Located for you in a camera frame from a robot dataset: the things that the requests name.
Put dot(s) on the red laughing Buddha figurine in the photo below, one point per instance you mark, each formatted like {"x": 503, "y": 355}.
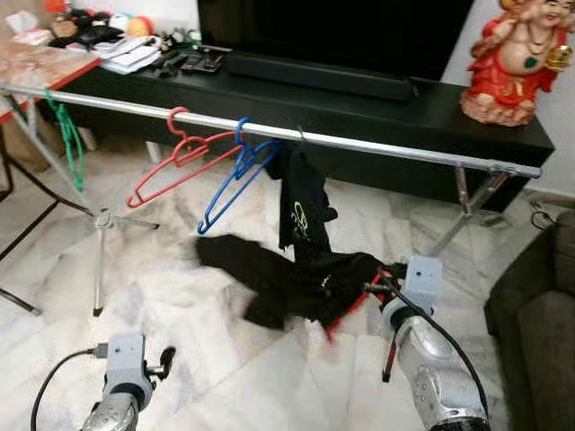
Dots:
{"x": 512, "y": 72}

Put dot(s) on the black soundbar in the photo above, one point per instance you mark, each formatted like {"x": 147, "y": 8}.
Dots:
{"x": 314, "y": 76}

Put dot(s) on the blue plastic hanger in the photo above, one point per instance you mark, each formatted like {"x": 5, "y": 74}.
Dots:
{"x": 241, "y": 157}

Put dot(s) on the black t-shirt yellow logo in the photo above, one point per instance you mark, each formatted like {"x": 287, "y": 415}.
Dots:
{"x": 305, "y": 206}

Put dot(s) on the black TV cabinet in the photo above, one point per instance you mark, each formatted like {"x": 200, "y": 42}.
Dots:
{"x": 431, "y": 126}

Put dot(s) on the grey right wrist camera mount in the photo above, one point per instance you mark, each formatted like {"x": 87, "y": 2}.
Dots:
{"x": 424, "y": 278}

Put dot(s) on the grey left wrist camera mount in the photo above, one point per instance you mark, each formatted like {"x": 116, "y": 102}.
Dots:
{"x": 126, "y": 359}

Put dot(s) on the red plastic hanger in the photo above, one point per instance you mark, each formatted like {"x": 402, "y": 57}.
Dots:
{"x": 177, "y": 144}

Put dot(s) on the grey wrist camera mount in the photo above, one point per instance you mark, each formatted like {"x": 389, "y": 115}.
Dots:
{"x": 424, "y": 278}
{"x": 126, "y": 359}

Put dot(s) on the dark grey fabric sofa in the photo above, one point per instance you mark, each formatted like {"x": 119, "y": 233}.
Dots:
{"x": 539, "y": 359}

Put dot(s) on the silver metal clothes rack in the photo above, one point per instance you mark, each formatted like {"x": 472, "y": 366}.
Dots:
{"x": 359, "y": 142}

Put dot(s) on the black television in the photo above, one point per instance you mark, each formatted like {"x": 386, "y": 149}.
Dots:
{"x": 341, "y": 31}

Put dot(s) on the stack of white papers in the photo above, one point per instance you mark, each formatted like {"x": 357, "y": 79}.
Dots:
{"x": 130, "y": 56}

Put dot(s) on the pink tissue pack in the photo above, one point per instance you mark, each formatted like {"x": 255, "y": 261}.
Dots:
{"x": 31, "y": 31}

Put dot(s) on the green plastic hanger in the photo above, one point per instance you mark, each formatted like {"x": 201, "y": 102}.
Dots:
{"x": 76, "y": 171}

